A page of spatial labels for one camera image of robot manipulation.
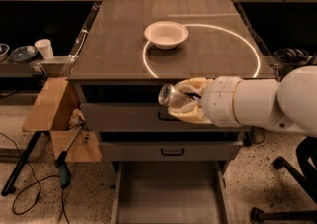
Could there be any grey drawer cabinet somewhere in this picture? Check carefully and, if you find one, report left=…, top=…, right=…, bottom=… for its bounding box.
left=67, top=0, right=277, bottom=224

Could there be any blue handled tool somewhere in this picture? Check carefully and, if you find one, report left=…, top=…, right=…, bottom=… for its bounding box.
left=54, top=127, right=82, bottom=189

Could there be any grey bowl at edge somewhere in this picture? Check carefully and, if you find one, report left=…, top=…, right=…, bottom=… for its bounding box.
left=0, top=43, right=9, bottom=62

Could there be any middle grey drawer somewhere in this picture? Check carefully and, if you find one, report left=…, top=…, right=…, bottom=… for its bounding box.
left=100, top=141, right=242, bottom=161

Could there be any white paper bowl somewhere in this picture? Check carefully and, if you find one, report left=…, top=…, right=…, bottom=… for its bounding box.
left=144, top=21, right=189, bottom=50

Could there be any grey drawer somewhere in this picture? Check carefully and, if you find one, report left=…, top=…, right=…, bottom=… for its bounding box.
left=111, top=161, right=233, bottom=224
left=100, top=141, right=242, bottom=161
left=80, top=103, right=251, bottom=132

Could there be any white paper cup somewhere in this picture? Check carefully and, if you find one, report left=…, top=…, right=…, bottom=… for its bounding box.
left=35, top=39, right=53, bottom=59

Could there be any bottom grey drawer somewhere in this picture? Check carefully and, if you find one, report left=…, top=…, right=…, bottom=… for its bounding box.
left=111, top=161, right=233, bottom=224

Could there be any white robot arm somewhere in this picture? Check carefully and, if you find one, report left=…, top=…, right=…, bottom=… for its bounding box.
left=168, top=66, right=317, bottom=137

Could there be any black coiled cable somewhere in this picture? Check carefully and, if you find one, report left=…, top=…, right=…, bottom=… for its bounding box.
left=273, top=47, right=311, bottom=64

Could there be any top grey drawer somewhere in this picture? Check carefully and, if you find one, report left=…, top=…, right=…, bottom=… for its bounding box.
left=80, top=103, right=251, bottom=132

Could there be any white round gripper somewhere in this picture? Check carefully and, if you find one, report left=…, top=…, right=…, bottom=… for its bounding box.
left=168, top=76, right=242, bottom=127

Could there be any blue bowl on shelf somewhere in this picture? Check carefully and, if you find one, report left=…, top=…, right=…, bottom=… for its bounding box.
left=9, top=45, right=38, bottom=63

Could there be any black metal stand leg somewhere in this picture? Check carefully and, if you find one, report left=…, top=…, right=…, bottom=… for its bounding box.
left=1, top=131, right=41, bottom=196

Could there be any crumpled beige cloth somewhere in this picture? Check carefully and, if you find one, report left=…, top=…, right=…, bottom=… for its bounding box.
left=68, top=108, right=86, bottom=129

